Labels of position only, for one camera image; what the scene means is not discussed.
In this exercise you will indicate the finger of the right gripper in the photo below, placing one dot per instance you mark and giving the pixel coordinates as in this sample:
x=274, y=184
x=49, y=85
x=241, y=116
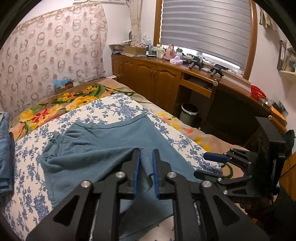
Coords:
x=219, y=158
x=207, y=176

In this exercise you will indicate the colourful flower blanket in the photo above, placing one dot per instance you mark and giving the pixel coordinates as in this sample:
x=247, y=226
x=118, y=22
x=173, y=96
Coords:
x=52, y=107

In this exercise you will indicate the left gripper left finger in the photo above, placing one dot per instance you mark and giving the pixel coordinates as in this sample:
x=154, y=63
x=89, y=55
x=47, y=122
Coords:
x=91, y=210

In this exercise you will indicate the grey waste bin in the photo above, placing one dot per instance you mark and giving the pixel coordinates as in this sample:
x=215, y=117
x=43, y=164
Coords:
x=188, y=113

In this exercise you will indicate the beige tied side curtain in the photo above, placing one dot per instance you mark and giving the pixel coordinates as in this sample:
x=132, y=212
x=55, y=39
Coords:
x=135, y=9

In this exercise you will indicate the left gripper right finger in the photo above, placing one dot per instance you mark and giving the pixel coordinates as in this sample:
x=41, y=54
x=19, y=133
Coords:
x=201, y=211

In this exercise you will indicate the blue denim jeans pile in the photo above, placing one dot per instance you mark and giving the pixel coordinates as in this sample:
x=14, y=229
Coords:
x=7, y=158

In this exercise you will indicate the cardboard box with blue cloth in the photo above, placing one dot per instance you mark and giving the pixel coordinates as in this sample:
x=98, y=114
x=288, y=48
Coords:
x=62, y=85

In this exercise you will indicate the wooden sideboard cabinet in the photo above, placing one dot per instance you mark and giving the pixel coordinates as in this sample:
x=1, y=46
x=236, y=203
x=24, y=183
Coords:
x=226, y=110

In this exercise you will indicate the red plastic basket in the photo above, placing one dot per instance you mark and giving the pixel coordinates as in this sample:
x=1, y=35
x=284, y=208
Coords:
x=257, y=93

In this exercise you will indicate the pink bottle on sideboard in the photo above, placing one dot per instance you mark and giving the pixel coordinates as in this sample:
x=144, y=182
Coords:
x=170, y=52

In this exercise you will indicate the grey zebra window blind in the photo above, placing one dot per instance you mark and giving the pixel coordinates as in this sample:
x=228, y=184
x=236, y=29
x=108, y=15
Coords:
x=219, y=28

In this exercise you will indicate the blue floral white quilt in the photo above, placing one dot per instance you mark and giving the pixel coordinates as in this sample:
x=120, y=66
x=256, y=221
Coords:
x=30, y=204

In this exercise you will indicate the black spare gripper device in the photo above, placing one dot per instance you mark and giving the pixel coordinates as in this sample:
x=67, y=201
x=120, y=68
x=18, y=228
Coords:
x=196, y=61

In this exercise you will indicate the flat cardboard box on sideboard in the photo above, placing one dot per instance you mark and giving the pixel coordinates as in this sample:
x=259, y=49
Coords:
x=133, y=50

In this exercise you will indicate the teal blue shorts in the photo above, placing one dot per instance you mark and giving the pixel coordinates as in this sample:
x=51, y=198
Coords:
x=88, y=151

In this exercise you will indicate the pink circle pattern curtain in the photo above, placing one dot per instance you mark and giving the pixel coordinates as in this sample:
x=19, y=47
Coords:
x=64, y=44

